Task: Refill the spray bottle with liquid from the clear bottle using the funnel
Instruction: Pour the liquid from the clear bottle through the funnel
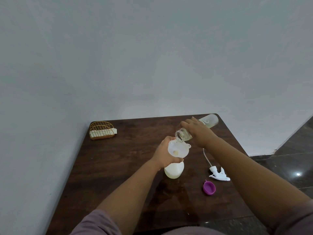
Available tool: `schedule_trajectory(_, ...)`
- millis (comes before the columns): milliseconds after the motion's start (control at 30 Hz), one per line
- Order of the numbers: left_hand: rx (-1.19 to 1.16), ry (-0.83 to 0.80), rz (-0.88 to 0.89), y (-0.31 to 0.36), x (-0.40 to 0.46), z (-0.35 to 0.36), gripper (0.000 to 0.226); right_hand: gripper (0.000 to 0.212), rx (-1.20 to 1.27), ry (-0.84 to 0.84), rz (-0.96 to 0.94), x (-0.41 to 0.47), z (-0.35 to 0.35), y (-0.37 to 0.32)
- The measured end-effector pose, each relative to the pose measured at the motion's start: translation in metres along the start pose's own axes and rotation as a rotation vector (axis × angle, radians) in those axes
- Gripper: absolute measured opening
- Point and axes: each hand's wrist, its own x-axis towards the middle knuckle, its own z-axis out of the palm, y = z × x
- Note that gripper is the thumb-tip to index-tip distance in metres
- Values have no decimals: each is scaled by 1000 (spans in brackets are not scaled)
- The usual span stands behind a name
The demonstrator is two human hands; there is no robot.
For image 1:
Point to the person's right hand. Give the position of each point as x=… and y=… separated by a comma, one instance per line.
x=201, y=133

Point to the person's left hand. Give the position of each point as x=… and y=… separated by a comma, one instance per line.
x=163, y=152

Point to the white plastic funnel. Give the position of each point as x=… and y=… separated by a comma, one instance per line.
x=181, y=148

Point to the clear plastic bottle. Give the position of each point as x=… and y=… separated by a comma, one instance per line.
x=183, y=135

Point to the white plastic spray bottle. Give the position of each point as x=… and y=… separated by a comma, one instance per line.
x=174, y=170

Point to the white spray trigger with tube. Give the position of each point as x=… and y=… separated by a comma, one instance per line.
x=220, y=174

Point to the purple bottle cap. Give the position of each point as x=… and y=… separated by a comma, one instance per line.
x=209, y=187

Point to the person's right forearm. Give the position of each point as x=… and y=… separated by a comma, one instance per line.
x=259, y=186

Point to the person's left forearm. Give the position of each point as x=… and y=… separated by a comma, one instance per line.
x=129, y=198

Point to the person's mauve shirt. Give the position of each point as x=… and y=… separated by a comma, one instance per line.
x=94, y=225

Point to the white folded napkins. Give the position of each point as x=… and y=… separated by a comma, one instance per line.
x=103, y=132

